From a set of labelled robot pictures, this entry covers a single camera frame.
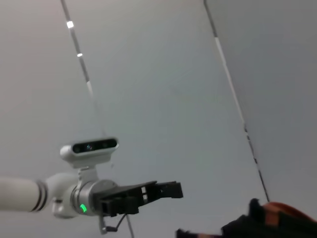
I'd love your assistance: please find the black bag with orange handles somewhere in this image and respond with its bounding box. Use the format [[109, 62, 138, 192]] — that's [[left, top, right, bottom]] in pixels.
[[175, 197, 317, 238]]

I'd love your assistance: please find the left gripper cable with plug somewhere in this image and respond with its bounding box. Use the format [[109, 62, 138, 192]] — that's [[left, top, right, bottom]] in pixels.
[[99, 213, 130, 235]]

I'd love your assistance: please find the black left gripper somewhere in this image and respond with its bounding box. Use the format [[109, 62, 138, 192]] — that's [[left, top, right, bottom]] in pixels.
[[92, 180, 184, 217]]

